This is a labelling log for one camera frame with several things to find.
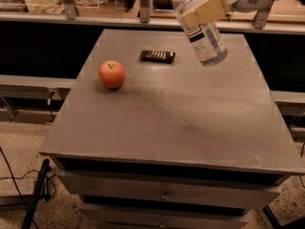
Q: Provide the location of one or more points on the grey side bench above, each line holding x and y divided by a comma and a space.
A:
33, 87

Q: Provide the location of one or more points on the grey drawer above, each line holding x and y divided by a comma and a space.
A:
220, 194
114, 217

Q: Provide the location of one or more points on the black tripod leg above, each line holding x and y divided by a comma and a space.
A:
38, 187

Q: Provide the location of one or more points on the lower grey drawer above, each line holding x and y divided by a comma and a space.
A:
114, 217

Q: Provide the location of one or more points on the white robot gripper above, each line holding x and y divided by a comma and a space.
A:
210, 10

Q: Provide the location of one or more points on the clear blue-label plastic bottle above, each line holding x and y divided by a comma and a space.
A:
205, 39

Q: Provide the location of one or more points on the black snack bar packet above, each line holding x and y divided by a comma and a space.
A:
157, 56

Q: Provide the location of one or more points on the upper grey drawer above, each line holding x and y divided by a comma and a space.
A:
220, 194

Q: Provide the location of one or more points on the grey metal rail frame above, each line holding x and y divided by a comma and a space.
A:
285, 16

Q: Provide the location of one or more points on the grey drawer cabinet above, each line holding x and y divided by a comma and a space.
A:
182, 121

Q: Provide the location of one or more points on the red apple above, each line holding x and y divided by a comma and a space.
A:
112, 74

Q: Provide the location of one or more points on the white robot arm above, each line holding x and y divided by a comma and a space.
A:
260, 19

